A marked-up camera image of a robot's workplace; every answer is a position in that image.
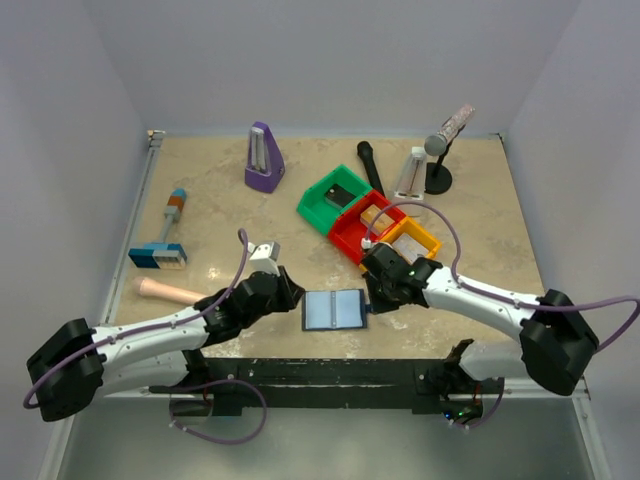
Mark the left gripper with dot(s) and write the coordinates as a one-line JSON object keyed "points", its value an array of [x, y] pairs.
{"points": [[288, 289]]}

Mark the black microphone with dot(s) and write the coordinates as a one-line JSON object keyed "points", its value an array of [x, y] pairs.
{"points": [[365, 153]]}

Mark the clear metronome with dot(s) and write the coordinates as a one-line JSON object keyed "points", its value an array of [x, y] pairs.
{"points": [[411, 178]]}

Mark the red bin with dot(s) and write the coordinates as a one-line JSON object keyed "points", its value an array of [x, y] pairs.
{"points": [[351, 226]]}

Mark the pink cylinder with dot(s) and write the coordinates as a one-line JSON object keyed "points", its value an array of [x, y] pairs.
{"points": [[147, 287]]}

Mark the tan card in red bin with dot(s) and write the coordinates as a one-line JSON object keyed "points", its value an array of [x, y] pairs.
{"points": [[375, 217]]}

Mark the orange bin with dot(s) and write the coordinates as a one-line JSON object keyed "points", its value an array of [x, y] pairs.
{"points": [[412, 228]]}

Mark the black microphone stand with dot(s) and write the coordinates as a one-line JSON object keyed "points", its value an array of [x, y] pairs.
{"points": [[438, 178]]}

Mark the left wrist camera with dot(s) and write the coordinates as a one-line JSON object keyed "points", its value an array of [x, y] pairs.
{"points": [[264, 258]]}

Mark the purple metronome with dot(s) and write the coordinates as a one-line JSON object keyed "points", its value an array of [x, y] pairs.
{"points": [[265, 166]]}

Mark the cards in orange bin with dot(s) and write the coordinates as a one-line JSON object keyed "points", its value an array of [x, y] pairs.
{"points": [[409, 248]]}

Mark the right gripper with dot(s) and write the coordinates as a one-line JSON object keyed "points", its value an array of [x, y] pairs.
{"points": [[379, 291]]}

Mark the blue card holder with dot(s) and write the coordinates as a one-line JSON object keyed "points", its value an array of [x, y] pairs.
{"points": [[334, 310]]}

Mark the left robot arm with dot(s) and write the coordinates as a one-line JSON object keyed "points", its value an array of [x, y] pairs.
{"points": [[79, 362]]}

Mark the silver microphone on stand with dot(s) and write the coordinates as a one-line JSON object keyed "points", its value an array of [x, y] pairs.
{"points": [[450, 129]]}

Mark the blue grey toy tool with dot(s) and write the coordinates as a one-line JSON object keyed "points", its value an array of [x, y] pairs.
{"points": [[160, 253]]}

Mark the black card in green bin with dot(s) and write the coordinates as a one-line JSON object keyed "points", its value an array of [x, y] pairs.
{"points": [[338, 197]]}

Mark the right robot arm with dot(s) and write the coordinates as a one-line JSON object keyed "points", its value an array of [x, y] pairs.
{"points": [[555, 343]]}

